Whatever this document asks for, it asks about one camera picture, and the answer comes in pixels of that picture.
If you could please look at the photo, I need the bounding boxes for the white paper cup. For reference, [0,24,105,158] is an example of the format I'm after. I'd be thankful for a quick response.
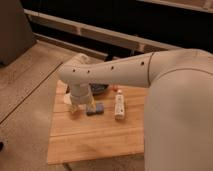
[63,93,72,105]

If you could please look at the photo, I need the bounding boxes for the white metal railing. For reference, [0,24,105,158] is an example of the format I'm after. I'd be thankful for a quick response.
[24,9,178,59]

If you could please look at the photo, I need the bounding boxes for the dark ceramic bowl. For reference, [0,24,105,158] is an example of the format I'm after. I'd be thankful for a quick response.
[90,84,108,95]

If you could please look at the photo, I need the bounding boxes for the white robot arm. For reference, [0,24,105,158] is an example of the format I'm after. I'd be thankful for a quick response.
[59,49,213,171]

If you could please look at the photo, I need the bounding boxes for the grey cabinet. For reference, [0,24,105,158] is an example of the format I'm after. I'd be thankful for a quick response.
[0,0,36,66]

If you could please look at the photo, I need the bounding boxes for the blue sponge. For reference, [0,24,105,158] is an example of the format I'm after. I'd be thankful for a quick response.
[86,103,104,116]

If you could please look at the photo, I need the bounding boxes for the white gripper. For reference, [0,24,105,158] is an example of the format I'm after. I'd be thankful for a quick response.
[69,84,93,113]

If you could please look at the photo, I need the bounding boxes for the white bottle with red cap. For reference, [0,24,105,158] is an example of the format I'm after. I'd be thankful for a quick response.
[115,90,125,120]

